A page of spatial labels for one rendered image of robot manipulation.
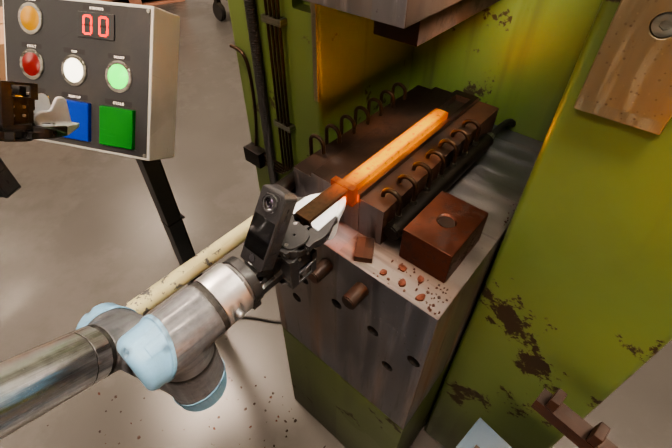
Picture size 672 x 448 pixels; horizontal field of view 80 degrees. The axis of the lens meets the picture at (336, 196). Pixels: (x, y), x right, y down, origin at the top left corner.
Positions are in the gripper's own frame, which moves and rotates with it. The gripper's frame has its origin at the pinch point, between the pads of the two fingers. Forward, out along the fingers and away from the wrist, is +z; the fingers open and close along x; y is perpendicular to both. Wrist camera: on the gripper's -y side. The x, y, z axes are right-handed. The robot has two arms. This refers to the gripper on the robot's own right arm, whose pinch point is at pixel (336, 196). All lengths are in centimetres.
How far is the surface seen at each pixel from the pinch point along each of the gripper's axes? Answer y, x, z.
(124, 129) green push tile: -1.0, -41.9, -12.8
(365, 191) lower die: 0.3, 2.7, 4.2
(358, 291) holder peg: 11.8, 9.1, -5.1
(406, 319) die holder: 13.3, 17.4, -3.3
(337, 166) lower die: 1.0, -5.6, 6.9
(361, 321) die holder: 23.2, 9.0, -3.3
